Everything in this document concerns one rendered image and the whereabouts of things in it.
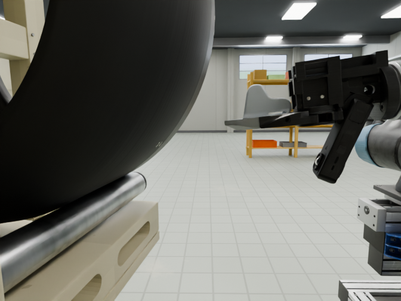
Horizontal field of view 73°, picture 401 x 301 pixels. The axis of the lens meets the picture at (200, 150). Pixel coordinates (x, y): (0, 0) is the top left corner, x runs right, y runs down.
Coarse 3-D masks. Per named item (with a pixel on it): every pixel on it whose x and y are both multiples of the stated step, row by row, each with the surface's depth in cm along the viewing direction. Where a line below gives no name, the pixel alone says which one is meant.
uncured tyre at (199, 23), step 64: (64, 0) 22; (128, 0) 23; (192, 0) 29; (64, 64) 23; (128, 64) 25; (192, 64) 35; (0, 128) 25; (64, 128) 25; (128, 128) 28; (0, 192) 27; (64, 192) 30
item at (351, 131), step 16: (352, 112) 34; (368, 112) 34; (336, 128) 36; (352, 128) 34; (336, 144) 35; (352, 144) 35; (320, 160) 37; (336, 160) 35; (320, 176) 36; (336, 176) 36
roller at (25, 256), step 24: (96, 192) 39; (120, 192) 43; (48, 216) 30; (72, 216) 32; (96, 216) 36; (0, 240) 25; (24, 240) 26; (48, 240) 28; (72, 240) 31; (24, 264) 25
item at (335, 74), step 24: (288, 72) 40; (312, 72) 34; (336, 72) 33; (360, 72) 34; (384, 72) 33; (312, 96) 34; (336, 96) 33; (360, 96) 34; (384, 96) 33; (336, 120) 34
